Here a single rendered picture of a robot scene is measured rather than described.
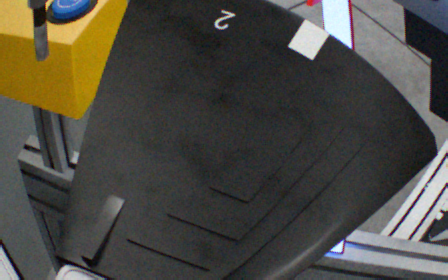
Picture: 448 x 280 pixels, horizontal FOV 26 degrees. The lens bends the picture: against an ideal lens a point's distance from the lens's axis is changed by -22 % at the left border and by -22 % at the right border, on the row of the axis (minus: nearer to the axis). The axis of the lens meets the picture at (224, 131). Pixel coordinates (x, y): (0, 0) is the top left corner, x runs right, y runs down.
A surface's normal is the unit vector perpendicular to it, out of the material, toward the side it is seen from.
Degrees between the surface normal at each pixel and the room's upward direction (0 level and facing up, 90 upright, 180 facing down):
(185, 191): 7
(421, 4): 90
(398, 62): 0
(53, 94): 90
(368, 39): 0
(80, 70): 90
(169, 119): 8
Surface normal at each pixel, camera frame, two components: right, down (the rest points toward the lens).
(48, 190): -0.40, 0.65
